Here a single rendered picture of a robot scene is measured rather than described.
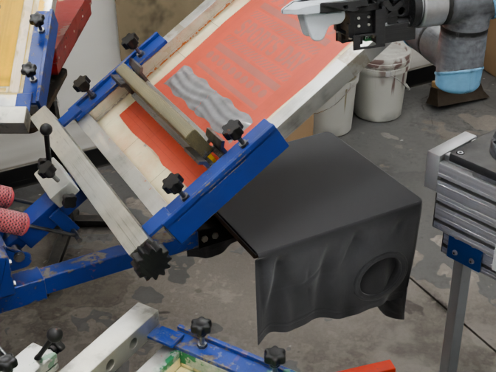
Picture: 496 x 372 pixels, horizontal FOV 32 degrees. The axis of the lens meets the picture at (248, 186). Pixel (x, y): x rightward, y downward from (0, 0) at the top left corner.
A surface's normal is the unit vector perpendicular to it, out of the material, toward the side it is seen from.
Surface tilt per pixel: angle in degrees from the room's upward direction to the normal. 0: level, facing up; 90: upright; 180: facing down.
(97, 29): 90
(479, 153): 0
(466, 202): 90
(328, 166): 0
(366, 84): 93
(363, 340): 0
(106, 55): 90
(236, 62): 32
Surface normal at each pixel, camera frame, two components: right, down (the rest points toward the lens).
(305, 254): 0.48, 0.49
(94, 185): -0.48, -0.59
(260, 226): -0.01, -0.86
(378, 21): 0.29, 0.37
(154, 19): 0.72, 0.34
